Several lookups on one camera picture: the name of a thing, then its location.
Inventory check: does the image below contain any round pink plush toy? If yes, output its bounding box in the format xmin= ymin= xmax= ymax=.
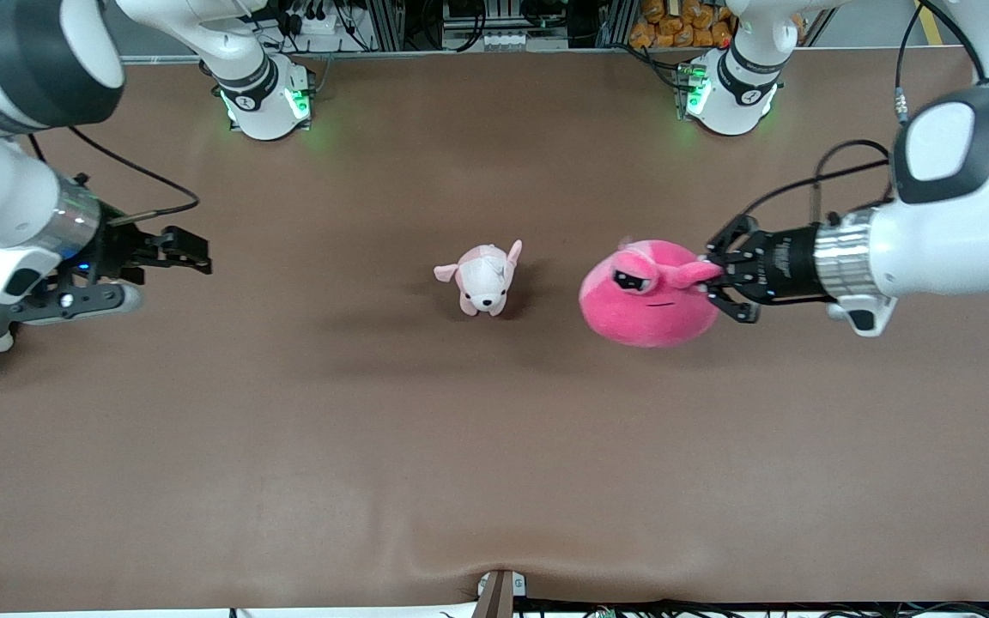
xmin=579 ymin=239 xmax=725 ymax=348

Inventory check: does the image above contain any small white pink plush dog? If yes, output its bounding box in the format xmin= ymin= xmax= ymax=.
xmin=434 ymin=239 xmax=524 ymax=318

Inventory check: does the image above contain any white power strip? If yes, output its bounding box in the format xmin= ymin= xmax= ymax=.
xmin=287 ymin=7 xmax=360 ymax=40

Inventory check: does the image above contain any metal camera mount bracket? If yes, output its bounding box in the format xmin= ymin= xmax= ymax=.
xmin=470 ymin=570 xmax=527 ymax=618

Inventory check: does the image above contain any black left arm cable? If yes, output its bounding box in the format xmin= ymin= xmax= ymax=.
xmin=731 ymin=0 xmax=976 ymax=226

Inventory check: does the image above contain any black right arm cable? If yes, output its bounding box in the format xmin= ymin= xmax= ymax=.
xmin=27 ymin=127 xmax=202 ymax=227

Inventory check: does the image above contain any orange snack bags pile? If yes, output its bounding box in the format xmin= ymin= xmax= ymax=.
xmin=629 ymin=0 xmax=736 ymax=49

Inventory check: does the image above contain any brown table mat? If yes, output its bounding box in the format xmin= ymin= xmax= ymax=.
xmin=0 ymin=47 xmax=989 ymax=615

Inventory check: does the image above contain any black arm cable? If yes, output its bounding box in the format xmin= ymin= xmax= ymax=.
xmin=27 ymin=127 xmax=202 ymax=227
xmin=731 ymin=0 xmax=976 ymax=226

